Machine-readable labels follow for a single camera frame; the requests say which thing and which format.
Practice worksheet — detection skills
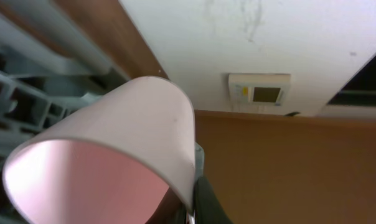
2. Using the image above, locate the pink plastic cup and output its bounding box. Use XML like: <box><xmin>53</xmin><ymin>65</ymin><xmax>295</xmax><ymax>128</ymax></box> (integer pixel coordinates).
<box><xmin>2</xmin><ymin>77</ymin><xmax>195</xmax><ymax>223</ymax></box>

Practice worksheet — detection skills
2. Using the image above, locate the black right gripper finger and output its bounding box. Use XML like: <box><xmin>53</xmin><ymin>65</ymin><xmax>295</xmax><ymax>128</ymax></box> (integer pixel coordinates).
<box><xmin>194</xmin><ymin>176</ymin><xmax>233</xmax><ymax>224</ymax></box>

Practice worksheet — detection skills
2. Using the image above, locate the white wall control panel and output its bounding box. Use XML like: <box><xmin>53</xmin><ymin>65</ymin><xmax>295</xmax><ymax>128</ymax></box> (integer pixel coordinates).
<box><xmin>228</xmin><ymin>73</ymin><xmax>291</xmax><ymax>113</ymax></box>

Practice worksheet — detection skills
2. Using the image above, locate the grey dishwasher rack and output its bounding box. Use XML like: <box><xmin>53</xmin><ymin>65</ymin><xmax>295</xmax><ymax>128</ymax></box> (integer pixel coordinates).
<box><xmin>0</xmin><ymin>0</ymin><xmax>206</xmax><ymax>224</ymax></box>

